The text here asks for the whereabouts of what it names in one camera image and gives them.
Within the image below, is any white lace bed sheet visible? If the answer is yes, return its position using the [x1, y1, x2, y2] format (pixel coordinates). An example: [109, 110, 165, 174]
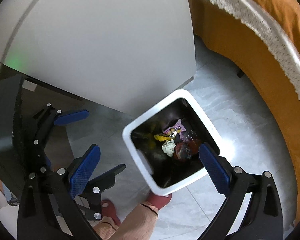
[187, 0, 300, 116]

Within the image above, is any crushed plastic bottle orange label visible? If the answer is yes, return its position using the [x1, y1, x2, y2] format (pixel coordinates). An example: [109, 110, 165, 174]
[174, 139, 202, 161]

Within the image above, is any red slipper left foot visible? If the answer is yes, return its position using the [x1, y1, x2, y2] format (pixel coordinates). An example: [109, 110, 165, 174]
[146, 191, 172, 210]

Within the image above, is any orange bed blanket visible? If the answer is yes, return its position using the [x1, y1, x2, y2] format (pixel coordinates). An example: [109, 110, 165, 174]
[189, 0, 300, 223]

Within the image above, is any white bedside cabinet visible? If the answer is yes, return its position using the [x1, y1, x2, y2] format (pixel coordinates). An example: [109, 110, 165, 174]
[0, 0, 196, 115]

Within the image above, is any white square trash bin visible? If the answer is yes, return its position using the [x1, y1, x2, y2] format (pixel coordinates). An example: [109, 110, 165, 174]
[122, 89, 222, 196]

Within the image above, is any red slipper right foot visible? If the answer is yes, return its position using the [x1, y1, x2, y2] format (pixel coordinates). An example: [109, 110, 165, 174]
[101, 199, 121, 226]

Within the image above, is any red slipper foot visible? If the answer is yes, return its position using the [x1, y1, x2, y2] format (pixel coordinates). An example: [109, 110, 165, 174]
[101, 199, 121, 226]
[146, 191, 172, 210]

